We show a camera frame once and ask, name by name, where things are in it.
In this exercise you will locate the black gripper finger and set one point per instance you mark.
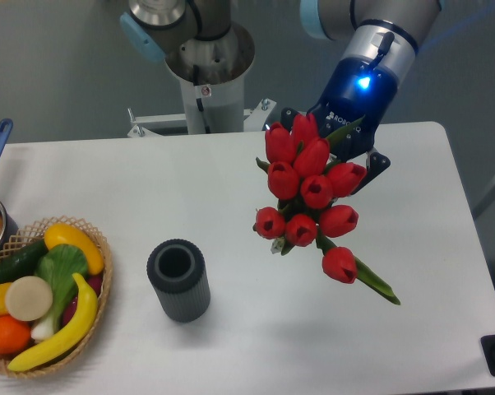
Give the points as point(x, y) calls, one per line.
point(376, 164)
point(289, 118)

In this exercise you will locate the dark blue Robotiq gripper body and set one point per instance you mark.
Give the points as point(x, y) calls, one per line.
point(353, 92)

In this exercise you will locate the red tulip bouquet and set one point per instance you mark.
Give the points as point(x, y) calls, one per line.
point(307, 184)

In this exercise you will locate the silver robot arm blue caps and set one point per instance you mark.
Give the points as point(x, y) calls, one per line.
point(385, 34)

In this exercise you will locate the dark grey ribbed vase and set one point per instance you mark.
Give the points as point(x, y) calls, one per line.
point(176, 270)

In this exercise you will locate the purple red radish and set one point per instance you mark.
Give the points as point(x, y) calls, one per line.
point(95, 283)

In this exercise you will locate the green bok choy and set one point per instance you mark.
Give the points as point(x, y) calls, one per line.
point(56, 268)

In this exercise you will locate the woven wicker basket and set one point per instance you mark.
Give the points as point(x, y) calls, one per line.
point(30, 234)

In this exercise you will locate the dark green cucumber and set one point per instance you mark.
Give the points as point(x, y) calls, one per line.
point(23, 262)

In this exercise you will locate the yellow banana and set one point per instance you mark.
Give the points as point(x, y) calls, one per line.
point(67, 337)

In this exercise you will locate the beige round slice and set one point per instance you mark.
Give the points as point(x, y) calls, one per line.
point(29, 298)

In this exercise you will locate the orange fruit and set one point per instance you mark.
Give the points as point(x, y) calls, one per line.
point(14, 335)

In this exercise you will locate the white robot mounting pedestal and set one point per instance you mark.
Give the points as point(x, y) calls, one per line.
point(211, 75)

